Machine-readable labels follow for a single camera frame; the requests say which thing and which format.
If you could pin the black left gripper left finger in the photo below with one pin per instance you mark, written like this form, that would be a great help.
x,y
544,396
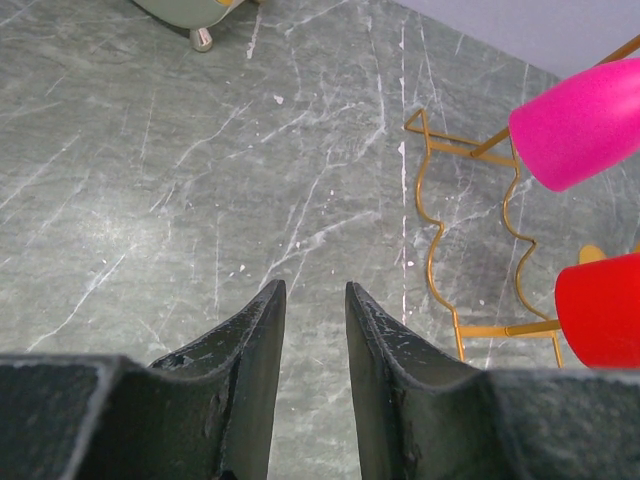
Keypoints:
x,y
203,411

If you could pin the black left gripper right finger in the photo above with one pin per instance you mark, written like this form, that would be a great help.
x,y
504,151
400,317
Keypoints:
x,y
422,414

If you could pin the red wine glass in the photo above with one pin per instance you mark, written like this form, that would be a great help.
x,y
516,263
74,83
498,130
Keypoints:
x,y
598,310

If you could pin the pink wine glass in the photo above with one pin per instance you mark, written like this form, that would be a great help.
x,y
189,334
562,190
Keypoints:
x,y
581,127

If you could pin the round white drawer cabinet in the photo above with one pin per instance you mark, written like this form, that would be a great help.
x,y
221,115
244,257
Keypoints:
x,y
195,16

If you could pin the gold wire glass rack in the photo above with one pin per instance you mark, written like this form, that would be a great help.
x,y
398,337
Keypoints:
x,y
486,241

